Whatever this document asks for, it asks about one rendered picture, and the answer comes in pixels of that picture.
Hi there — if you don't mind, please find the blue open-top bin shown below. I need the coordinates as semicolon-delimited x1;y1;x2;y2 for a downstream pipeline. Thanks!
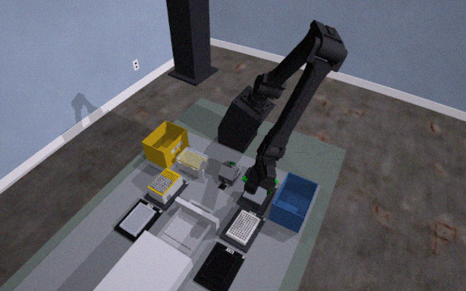
268;172;318;233

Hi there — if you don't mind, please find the yellow open-top bin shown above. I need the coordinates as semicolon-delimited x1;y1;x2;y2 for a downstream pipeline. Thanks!
142;121;189;169

